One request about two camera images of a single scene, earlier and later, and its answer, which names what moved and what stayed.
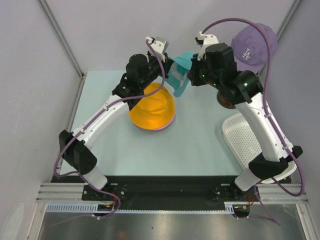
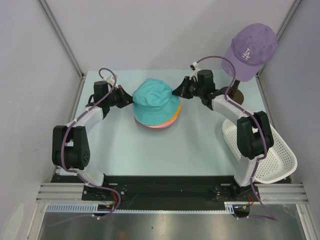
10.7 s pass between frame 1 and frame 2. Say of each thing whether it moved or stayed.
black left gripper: moved
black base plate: stayed
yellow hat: moved
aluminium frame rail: stayed
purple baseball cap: stayed
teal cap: moved
